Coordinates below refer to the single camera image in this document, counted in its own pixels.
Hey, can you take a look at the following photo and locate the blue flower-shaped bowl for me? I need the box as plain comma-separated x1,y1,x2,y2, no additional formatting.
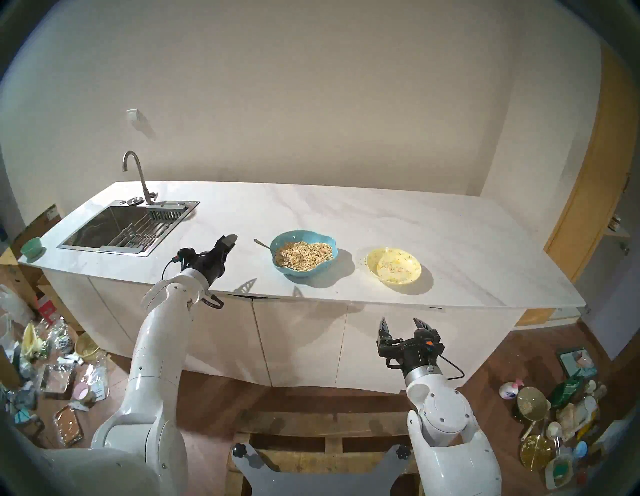
270,230,339,277

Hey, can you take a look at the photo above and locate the gold mesh strainer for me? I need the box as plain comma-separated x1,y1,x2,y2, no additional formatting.
516,386,551,442

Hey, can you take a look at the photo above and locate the yellow woven basket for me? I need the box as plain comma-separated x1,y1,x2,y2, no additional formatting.
75,332,101,361

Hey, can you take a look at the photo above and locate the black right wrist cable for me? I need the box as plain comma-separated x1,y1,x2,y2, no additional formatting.
439,354,466,381

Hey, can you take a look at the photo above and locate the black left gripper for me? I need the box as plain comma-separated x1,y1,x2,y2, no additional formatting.
187,233,239,291

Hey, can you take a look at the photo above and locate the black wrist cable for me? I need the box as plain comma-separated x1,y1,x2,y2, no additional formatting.
439,354,466,381
161,256,224,310

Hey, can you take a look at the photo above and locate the clear container green content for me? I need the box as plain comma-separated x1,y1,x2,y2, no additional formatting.
545,447,576,490

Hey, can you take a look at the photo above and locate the wooden pallet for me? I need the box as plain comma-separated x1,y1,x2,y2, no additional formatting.
225,410,421,496

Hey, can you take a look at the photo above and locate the yellow green bag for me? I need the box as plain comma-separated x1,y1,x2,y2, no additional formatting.
20,322,46,361

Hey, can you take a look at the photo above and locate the wooden door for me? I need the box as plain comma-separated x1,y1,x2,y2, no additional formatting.
515,42,636,327

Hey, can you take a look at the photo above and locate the gold round plate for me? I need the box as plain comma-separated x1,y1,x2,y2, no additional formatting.
520,435,553,472

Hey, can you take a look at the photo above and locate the oat cereal heap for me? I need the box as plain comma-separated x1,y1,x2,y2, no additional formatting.
274,241,334,272

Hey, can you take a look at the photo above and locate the white plastic bag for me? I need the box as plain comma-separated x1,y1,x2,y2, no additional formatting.
0,285,33,326

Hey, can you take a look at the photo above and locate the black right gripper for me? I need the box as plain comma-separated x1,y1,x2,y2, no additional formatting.
377,317,445,376

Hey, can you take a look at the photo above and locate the white counter cabinet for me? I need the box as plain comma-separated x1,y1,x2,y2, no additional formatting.
42,267,526,393

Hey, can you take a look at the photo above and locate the steel gooseneck faucet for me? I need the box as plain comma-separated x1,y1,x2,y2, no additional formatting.
122,151,158,205

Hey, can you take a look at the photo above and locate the metal sink rack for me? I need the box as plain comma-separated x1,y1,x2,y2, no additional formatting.
100,220,173,250

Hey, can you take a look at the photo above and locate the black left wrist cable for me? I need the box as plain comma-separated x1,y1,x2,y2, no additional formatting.
161,256,224,310

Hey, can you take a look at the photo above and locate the stainless steel sink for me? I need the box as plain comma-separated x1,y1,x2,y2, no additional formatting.
57,200,200,258

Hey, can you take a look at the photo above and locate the clear packet brown food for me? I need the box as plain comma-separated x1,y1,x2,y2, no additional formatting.
54,405,85,447

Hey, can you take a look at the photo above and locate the green foil bag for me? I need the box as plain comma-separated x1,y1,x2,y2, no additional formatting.
548,375,586,408

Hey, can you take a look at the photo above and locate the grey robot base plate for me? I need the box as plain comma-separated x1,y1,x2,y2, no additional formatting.
231,442,413,496

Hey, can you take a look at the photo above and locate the yellow floral bowl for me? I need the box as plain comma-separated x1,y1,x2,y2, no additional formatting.
366,247,422,286

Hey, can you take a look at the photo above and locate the brown cardboard box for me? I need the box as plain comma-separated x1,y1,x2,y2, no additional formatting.
10,204,62,261

